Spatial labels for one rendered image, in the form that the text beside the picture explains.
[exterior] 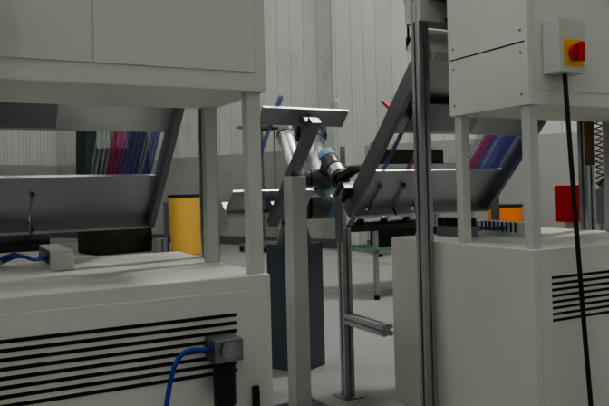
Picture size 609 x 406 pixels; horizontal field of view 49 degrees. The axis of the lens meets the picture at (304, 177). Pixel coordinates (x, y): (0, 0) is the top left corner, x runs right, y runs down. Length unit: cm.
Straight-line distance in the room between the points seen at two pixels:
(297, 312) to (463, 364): 60
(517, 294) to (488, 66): 63
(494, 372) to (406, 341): 41
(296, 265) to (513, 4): 110
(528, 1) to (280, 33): 767
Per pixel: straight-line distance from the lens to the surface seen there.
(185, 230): 845
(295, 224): 235
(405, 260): 230
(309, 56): 910
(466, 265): 206
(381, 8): 864
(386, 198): 266
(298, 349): 241
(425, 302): 217
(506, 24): 195
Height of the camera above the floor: 80
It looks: 1 degrees up
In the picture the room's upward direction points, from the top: 1 degrees counter-clockwise
